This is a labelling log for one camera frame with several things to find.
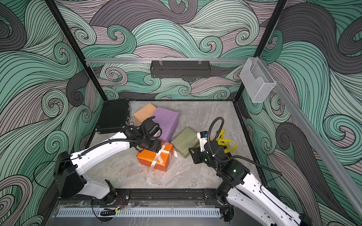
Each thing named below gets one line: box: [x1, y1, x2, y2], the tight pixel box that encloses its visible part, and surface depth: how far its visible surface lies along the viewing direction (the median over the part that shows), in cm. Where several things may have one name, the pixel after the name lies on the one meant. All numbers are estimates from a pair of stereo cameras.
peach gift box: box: [132, 102, 157, 125], surface depth 108 cm
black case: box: [95, 98, 132, 135], surface depth 109 cm
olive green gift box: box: [170, 127, 200, 159], surface depth 90 cm
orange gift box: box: [136, 142, 174, 172], surface depth 79 cm
